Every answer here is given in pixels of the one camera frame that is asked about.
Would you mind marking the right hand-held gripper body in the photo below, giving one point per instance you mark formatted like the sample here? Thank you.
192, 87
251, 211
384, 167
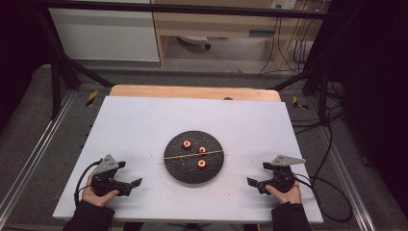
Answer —
282, 179

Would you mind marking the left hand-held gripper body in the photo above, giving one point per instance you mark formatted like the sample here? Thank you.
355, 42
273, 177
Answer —
106, 165

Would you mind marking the round black textured plate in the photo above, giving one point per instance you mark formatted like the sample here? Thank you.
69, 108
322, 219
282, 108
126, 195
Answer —
183, 171

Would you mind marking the thin bamboo skewer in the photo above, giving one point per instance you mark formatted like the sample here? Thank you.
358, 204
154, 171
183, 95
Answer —
179, 156

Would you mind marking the cored red hawthorn fruit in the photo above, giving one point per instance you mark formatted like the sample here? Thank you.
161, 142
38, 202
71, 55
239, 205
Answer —
201, 164
186, 145
202, 149

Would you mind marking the person's right hand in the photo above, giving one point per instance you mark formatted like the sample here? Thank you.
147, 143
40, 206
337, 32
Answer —
288, 196

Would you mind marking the person's left hand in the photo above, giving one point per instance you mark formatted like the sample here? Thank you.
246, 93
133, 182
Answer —
96, 199

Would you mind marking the wooden table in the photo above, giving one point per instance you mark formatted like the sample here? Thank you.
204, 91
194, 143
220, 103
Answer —
192, 93

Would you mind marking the white cabinet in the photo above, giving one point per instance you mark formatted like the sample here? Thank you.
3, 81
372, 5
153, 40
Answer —
106, 35

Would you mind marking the black curtain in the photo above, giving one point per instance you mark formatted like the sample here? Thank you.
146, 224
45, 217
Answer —
17, 48
375, 80

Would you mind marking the grey chair base with caster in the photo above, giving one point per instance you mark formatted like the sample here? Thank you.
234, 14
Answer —
194, 40

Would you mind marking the white power strip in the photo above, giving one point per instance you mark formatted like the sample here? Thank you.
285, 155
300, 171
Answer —
284, 4

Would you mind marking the aluminium floor rail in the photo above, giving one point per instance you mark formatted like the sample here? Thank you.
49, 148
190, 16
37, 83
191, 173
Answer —
346, 173
38, 144

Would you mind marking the black metal frame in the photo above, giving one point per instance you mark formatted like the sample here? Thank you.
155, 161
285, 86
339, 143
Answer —
56, 83

